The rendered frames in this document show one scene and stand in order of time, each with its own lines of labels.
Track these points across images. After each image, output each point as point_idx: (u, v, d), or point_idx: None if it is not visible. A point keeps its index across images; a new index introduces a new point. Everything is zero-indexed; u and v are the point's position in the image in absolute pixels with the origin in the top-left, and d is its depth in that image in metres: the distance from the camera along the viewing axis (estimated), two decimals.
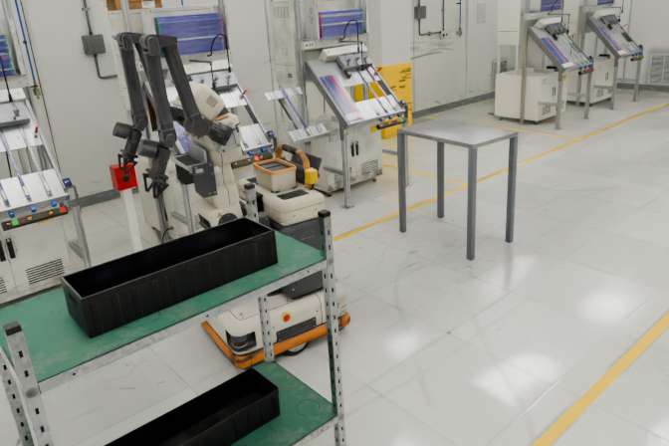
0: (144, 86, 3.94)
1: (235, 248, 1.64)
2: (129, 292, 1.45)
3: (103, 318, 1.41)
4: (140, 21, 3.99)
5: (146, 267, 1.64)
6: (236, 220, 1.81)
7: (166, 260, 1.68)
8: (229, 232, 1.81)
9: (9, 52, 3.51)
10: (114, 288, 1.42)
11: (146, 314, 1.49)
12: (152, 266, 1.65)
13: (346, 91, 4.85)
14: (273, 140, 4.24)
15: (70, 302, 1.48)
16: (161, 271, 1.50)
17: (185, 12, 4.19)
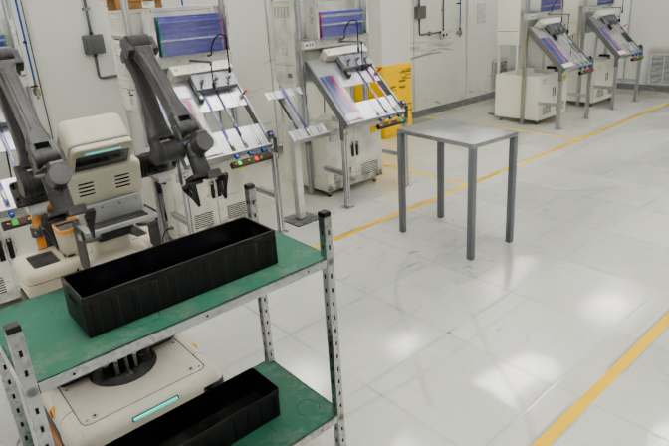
0: None
1: (235, 248, 1.64)
2: (129, 292, 1.45)
3: (103, 318, 1.41)
4: (140, 21, 3.99)
5: (146, 267, 1.64)
6: (236, 220, 1.81)
7: (166, 260, 1.68)
8: (229, 232, 1.81)
9: None
10: (114, 288, 1.42)
11: (146, 314, 1.49)
12: (152, 266, 1.65)
13: (346, 91, 4.85)
14: (273, 140, 4.24)
15: (70, 302, 1.48)
16: (161, 271, 1.50)
17: (185, 12, 4.19)
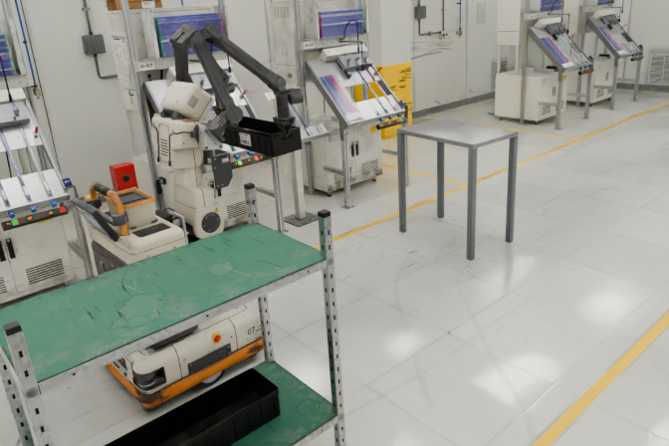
0: (144, 86, 3.94)
1: (249, 119, 3.06)
2: (286, 128, 2.85)
3: None
4: (140, 21, 3.99)
5: (247, 138, 2.83)
6: None
7: (240, 137, 2.88)
8: None
9: (9, 52, 3.51)
10: None
11: None
12: (245, 138, 2.85)
13: (346, 91, 4.85)
14: None
15: (281, 143, 2.70)
16: (273, 122, 2.90)
17: (185, 12, 4.19)
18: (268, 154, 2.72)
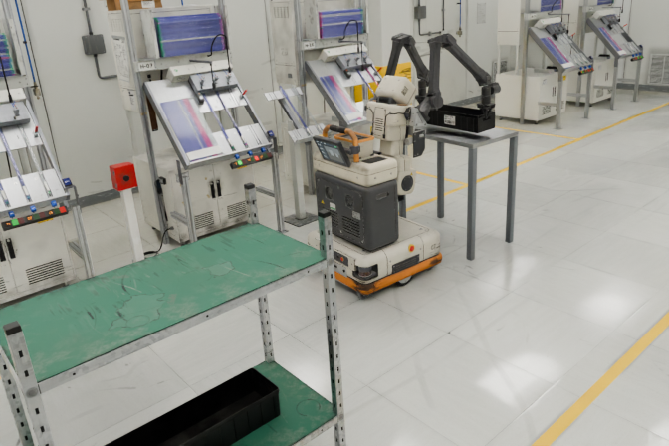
0: (144, 86, 3.94)
1: (444, 106, 3.99)
2: (481, 112, 3.76)
3: None
4: (140, 21, 3.99)
5: (451, 119, 3.76)
6: None
7: (444, 118, 3.81)
8: None
9: (9, 52, 3.51)
10: None
11: None
12: (449, 119, 3.78)
13: (346, 91, 4.85)
14: (273, 140, 4.24)
15: (482, 123, 3.61)
16: (469, 109, 3.82)
17: (185, 12, 4.19)
18: (471, 131, 3.64)
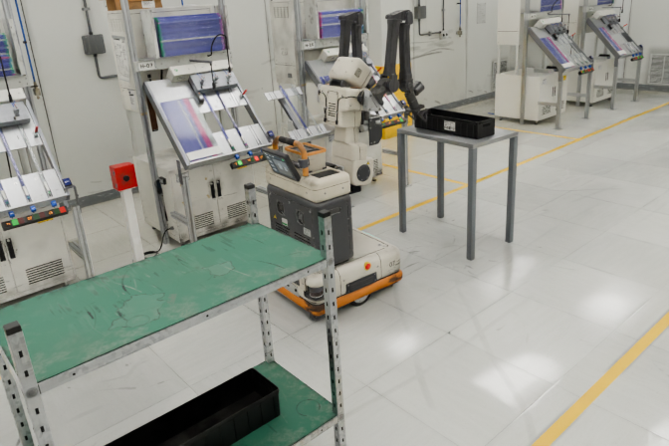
0: (144, 86, 3.94)
1: (444, 111, 4.01)
2: (481, 119, 3.77)
3: None
4: (140, 21, 3.99)
5: (451, 125, 3.78)
6: None
7: (444, 124, 3.82)
8: (420, 117, 3.98)
9: (9, 52, 3.51)
10: (485, 116, 3.74)
11: None
12: (449, 125, 3.79)
13: None
14: (273, 140, 4.24)
15: (482, 129, 3.62)
16: (469, 114, 3.83)
17: (185, 12, 4.19)
18: (471, 137, 3.65)
